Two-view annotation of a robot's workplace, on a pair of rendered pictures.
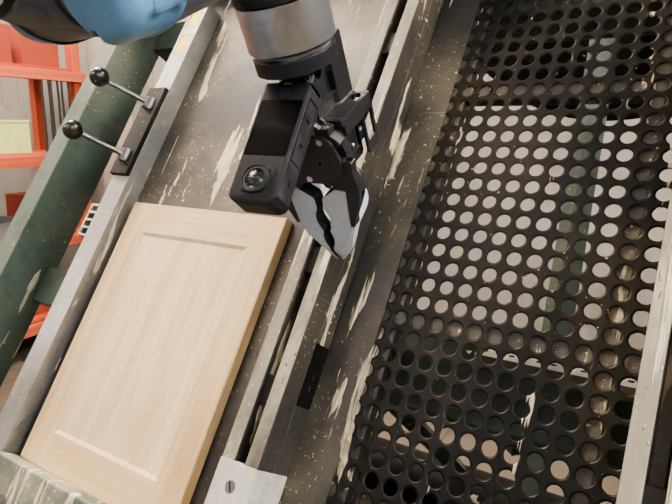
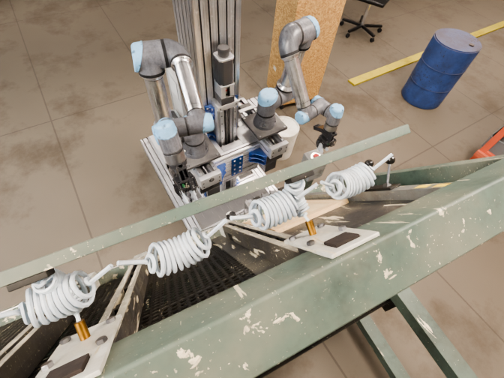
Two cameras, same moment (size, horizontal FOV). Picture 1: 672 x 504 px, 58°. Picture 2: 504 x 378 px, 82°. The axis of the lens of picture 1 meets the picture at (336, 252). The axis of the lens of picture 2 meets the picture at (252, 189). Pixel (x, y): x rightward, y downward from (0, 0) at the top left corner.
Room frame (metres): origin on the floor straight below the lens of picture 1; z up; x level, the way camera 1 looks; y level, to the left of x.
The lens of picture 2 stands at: (1.08, -0.46, 2.36)
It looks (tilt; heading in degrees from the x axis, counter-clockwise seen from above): 56 degrees down; 115
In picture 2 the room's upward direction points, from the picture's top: 6 degrees clockwise
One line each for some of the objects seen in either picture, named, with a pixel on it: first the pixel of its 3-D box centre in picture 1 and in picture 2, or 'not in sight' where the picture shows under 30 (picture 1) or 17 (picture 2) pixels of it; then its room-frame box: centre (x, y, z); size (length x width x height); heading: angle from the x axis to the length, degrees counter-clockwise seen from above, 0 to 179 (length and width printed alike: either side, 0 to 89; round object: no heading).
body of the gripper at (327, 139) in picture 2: not in sight; (328, 136); (0.93, 0.86, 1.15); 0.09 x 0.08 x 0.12; 146
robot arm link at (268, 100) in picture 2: not in sight; (268, 101); (0.51, 0.88, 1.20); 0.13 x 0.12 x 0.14; 71
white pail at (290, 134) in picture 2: not in sight; (283, 135); (0.42, 1.61, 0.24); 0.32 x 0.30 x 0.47; 61
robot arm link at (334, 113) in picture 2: not in sight; (334, 115); (0.92, 0.87, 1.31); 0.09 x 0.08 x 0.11; 161
